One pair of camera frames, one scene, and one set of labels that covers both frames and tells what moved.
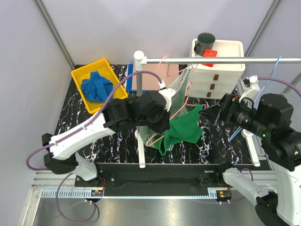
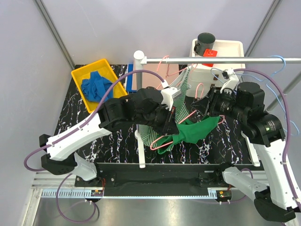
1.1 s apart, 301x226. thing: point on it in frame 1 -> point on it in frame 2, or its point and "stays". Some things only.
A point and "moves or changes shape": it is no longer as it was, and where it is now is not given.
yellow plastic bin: [104, 70] stays
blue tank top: [97, 88] stays
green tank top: [186, 127] moves or changes shape
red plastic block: [209, 53] stays
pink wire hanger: [148, 143] -> [184, 118]
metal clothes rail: [149, 60] stays
